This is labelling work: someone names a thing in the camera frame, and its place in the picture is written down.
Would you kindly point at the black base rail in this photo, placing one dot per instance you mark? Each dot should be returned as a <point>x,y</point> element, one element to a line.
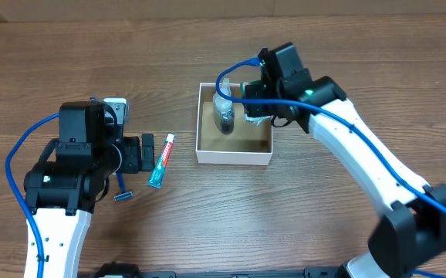
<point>124,270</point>

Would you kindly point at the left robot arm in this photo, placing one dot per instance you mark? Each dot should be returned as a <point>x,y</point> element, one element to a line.
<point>72,175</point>

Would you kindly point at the blue disposable razor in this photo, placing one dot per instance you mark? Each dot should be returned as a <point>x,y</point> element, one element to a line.
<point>124,194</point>

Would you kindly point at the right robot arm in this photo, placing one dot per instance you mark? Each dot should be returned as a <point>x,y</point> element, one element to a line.
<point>411,230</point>

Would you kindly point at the colgate toothpaste tube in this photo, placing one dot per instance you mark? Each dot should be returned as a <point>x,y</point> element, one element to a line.
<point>157,174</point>

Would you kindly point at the clear soap pump bottle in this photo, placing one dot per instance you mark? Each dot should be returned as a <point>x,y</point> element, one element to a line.
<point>223,113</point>

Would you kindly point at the white cardboard box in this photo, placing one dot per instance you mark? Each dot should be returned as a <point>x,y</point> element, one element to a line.
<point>247,144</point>

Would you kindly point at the green white soap packet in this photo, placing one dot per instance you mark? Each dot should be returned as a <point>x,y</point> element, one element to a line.
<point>255,119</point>

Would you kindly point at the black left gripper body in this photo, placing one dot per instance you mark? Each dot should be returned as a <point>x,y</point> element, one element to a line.
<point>132,159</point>

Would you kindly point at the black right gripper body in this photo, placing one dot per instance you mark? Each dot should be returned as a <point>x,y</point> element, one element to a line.
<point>256,92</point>

